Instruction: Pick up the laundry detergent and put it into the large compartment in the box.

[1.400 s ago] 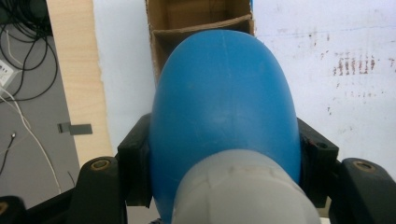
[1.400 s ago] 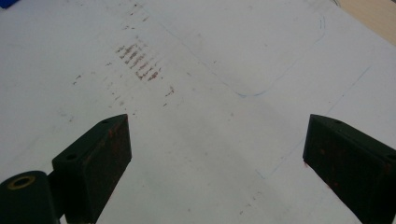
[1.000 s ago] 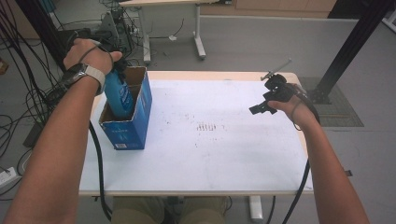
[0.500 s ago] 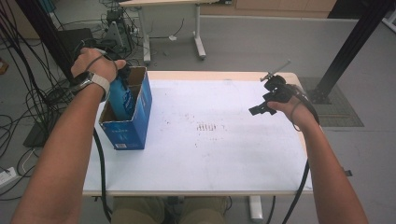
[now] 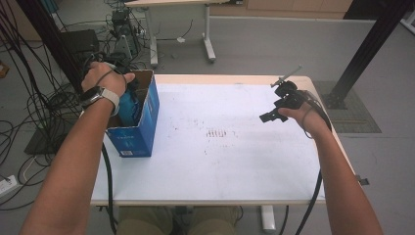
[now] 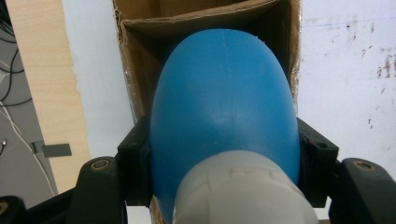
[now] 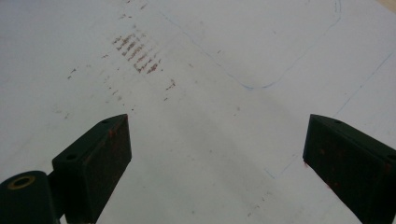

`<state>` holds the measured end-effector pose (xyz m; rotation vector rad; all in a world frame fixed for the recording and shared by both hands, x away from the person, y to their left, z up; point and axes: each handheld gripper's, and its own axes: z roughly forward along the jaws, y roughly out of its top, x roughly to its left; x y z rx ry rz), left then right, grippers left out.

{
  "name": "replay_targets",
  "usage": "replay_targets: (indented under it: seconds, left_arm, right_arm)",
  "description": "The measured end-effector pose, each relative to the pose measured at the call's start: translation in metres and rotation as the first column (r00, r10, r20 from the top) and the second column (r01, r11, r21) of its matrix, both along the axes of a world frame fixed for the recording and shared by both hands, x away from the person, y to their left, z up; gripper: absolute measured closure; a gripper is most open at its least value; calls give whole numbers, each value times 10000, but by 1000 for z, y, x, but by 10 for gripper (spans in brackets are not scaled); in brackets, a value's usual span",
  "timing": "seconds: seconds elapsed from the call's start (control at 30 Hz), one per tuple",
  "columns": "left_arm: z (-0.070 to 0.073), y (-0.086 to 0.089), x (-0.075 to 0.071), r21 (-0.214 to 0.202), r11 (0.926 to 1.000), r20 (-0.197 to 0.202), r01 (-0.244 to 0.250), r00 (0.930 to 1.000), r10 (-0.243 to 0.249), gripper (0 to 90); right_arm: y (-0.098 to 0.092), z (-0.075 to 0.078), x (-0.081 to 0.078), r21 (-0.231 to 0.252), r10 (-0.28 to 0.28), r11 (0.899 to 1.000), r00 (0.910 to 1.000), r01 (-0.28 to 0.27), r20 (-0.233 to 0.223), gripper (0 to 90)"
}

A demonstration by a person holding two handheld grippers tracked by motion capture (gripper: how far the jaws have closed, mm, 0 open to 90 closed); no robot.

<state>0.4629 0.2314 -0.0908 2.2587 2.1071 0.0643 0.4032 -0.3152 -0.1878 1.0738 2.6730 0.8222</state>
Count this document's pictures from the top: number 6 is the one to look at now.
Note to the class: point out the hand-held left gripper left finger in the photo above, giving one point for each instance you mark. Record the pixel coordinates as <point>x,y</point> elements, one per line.
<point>134,161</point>

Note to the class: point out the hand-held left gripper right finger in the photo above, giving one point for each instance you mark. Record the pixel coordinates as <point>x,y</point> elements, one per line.
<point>317,165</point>

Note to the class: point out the blue bottle with white cap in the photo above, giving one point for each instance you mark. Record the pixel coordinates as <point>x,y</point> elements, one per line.
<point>224,109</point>

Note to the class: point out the blue cardboard box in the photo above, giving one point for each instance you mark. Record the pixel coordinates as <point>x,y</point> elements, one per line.
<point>140,46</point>

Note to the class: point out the grey tape strip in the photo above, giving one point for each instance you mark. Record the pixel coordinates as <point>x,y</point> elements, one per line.
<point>56,150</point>

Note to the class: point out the white foam board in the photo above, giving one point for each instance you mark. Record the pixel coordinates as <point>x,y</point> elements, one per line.
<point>342,77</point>

